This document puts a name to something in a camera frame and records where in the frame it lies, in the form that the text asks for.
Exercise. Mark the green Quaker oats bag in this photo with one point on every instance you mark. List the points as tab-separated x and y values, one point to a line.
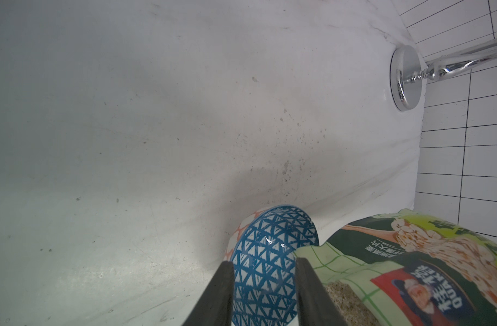
408	269

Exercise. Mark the chrome glass holder stand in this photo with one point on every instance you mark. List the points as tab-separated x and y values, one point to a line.
408	72

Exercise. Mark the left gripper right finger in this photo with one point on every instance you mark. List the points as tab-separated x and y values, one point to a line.
314	306

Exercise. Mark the blue patterned breakfast bowl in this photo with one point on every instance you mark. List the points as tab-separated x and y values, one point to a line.
262	252

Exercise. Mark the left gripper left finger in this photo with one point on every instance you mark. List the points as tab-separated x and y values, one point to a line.
215	306

